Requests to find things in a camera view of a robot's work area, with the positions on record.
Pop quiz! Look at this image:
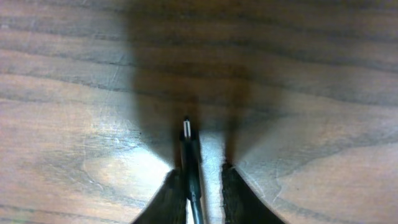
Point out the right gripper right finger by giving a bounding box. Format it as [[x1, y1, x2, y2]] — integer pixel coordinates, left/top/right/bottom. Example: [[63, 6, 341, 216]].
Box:
[[221, 162, 285, 224]]

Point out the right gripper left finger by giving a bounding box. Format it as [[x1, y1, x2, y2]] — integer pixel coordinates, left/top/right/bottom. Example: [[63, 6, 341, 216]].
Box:
[[132, 169, 187, 224]]

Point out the black USB charging cable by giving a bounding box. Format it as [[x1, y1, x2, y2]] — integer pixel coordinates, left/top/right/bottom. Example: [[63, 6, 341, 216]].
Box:
[[179, 116, 206, 224]]

